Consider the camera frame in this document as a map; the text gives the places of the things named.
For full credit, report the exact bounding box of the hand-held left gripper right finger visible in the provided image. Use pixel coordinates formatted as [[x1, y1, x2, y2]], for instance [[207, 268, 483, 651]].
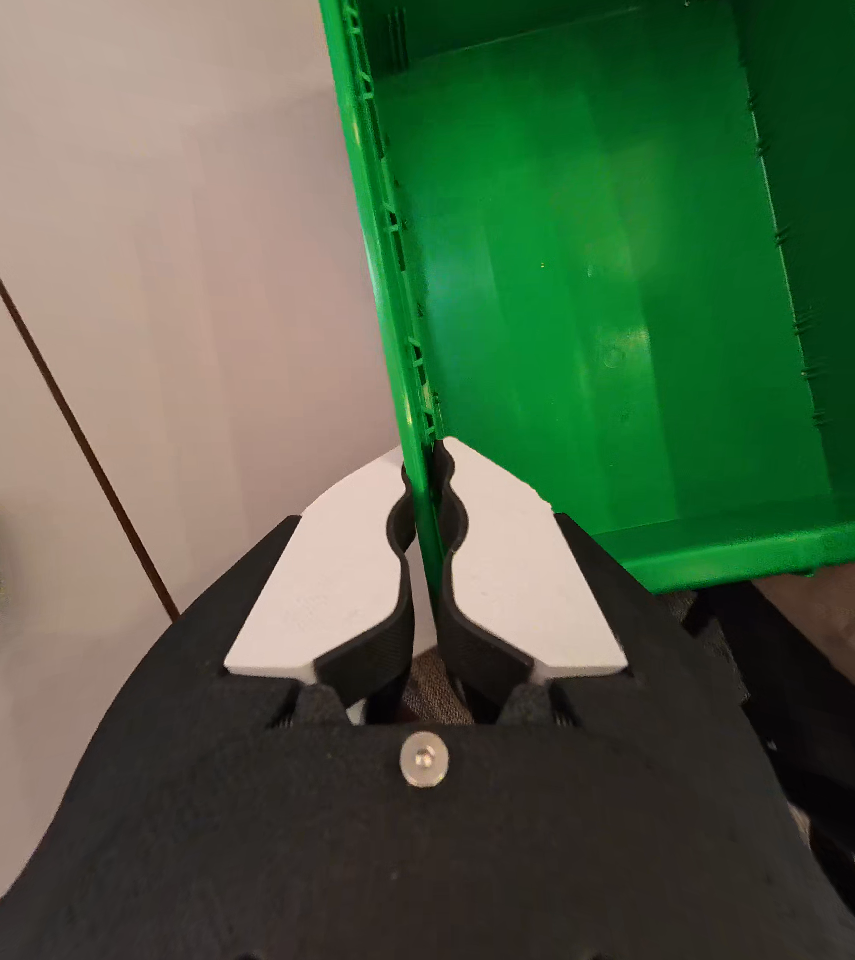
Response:
[[433, 436, 630, 724]]

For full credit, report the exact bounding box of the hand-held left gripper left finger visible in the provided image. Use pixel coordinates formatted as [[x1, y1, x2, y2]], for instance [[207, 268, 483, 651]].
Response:
[[223, 444, 417, 706]]

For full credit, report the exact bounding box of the green plastic box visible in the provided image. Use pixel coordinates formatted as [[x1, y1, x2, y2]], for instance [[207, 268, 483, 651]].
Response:
[[318, 0, 855, 594]]

